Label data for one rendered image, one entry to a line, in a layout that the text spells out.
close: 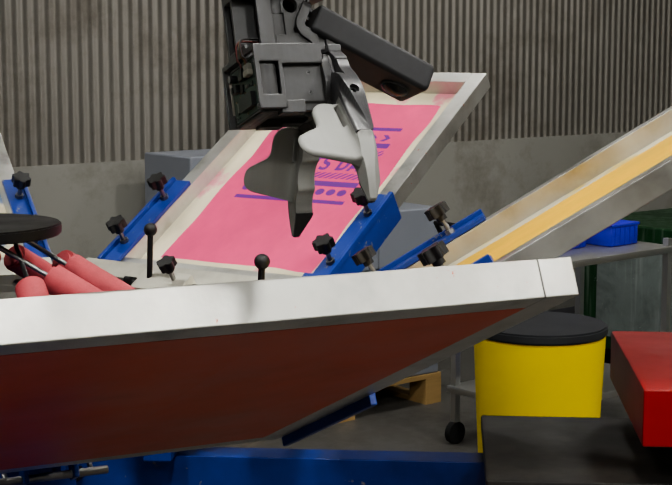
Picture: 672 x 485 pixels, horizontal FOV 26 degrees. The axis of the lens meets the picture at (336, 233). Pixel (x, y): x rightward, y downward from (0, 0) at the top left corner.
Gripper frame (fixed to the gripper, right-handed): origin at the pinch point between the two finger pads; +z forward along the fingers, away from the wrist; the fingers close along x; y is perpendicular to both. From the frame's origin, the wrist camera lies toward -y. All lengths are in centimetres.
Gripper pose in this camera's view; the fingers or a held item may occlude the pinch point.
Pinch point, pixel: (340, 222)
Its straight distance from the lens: 116.2
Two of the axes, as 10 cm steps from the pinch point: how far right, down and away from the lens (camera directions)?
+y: -9.0, 0.6, -4.2
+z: 1.3, 9.8, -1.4
